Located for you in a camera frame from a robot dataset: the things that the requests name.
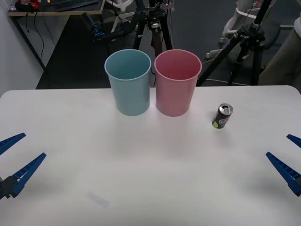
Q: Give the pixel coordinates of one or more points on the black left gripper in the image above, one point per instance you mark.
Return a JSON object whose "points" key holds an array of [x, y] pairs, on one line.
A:
{"points": [[4, 189]]}

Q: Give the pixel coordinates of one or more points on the pale blue plastic bin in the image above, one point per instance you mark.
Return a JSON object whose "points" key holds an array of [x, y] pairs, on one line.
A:
{"points": [[131, 94]]}

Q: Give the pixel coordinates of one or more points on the white-based office chair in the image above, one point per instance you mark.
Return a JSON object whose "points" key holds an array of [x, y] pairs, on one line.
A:
{"points": [[117, 21]]}

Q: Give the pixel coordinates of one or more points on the pink plastic bin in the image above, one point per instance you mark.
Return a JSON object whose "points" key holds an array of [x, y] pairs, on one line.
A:
{"points": [[175, 96]]}

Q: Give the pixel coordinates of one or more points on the dark desk with wooden edge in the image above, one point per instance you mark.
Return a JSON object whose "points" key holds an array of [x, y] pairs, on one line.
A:
{"points": [[77, 10]]}

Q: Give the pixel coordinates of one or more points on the white rolling stand base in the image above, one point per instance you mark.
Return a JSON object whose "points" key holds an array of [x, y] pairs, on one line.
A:
{"points": [[227, 26]]}

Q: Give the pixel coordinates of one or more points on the black drink can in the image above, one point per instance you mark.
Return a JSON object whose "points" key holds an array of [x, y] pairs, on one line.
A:
{"points": [[219, 117]]}

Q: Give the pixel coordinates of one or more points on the person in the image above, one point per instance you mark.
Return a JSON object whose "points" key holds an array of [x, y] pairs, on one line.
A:
{"points": [[282, 58]]}

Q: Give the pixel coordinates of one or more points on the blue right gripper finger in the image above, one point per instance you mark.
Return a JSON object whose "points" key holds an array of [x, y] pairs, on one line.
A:
{"points": [[295, 140], [285, 170]]}

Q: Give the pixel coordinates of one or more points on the black keyboard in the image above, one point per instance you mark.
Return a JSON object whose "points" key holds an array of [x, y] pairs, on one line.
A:
{"points": [[77, 4]]}

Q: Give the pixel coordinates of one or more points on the black camera tripod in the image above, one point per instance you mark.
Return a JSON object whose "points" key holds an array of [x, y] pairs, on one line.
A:
{"points": [[155, 28]]}

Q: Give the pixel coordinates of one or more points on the black and blue boom device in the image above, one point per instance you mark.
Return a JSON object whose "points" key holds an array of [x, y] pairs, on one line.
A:
{"points": [[97, 30]]}

